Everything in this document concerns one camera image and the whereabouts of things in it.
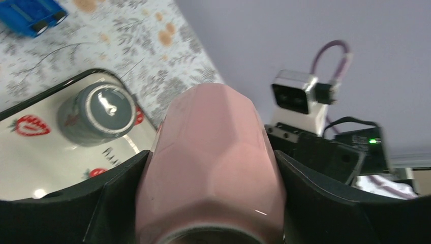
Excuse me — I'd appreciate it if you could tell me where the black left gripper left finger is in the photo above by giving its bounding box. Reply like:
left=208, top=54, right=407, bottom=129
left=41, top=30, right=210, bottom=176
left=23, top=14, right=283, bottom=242
left=1, top=150, right=150, bottom=243

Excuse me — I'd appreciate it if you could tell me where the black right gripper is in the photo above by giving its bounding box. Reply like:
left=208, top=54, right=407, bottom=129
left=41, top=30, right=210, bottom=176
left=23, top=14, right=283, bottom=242
left=264, top=124, right=365, bottom=185

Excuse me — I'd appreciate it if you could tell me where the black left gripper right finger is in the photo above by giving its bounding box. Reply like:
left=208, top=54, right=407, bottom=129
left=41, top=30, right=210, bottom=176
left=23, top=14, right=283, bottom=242
left=274, top=150, right=430, bottom=243

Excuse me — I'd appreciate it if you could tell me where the dark grey mug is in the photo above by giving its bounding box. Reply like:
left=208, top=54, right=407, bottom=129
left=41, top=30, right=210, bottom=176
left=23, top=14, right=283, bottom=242
left=57, top=82, right=137, bottom=147

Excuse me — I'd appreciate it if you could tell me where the pink octagonal mug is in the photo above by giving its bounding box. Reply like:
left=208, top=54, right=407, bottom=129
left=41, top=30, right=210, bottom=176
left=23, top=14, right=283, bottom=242
left=135, top=83, right=286, bottom=243

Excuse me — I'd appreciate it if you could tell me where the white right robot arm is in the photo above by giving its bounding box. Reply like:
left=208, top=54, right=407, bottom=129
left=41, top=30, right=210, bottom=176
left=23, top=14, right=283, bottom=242
left=265, top=124, right=418, bottom=199

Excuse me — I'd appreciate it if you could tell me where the white strawberry tray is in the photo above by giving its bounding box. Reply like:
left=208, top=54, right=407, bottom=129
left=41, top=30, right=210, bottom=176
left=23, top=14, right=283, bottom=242
left=1, top=69, right=156, bottom=201

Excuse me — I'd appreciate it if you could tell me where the floral tablecloth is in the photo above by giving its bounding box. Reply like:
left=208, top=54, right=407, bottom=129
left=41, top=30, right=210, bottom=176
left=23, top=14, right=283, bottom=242
left=1, top=1, right=223, bottom=125

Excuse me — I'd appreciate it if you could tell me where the blue toy car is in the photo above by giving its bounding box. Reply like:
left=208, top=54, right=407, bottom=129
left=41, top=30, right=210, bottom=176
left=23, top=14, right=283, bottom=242
left=1, top=0, right=68, bottom=38

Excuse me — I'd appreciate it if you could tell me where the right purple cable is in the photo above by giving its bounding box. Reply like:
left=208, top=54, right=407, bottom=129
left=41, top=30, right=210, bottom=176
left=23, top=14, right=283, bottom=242
left=310, top=40, right=354, bottom=135

